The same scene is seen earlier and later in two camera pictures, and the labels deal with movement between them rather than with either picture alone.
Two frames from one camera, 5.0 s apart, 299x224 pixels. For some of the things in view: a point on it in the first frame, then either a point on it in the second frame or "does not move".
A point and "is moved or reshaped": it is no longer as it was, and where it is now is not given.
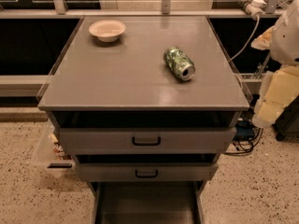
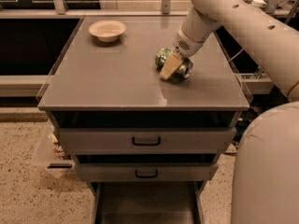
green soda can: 179,63 is moved or reshaped
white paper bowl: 107,30 does not move
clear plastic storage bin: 48,151 does not move
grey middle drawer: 147,171 does not move
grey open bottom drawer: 148,202 does not move
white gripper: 286,40 to 186,47
